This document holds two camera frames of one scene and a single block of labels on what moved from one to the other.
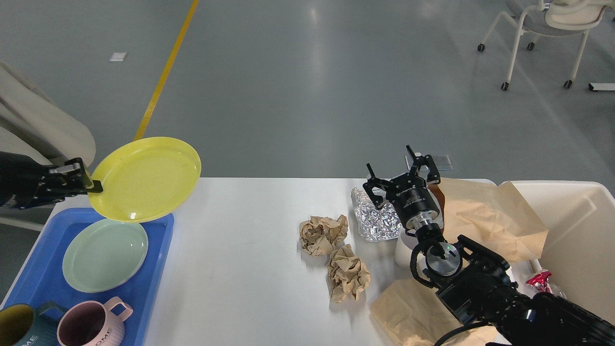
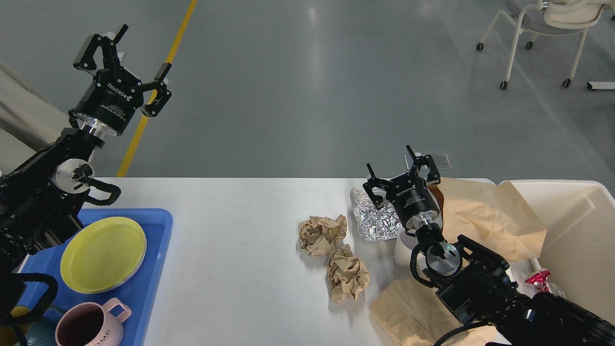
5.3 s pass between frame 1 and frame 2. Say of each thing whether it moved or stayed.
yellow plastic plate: moved
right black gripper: stayed
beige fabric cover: stayed
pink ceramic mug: stayed
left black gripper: moved
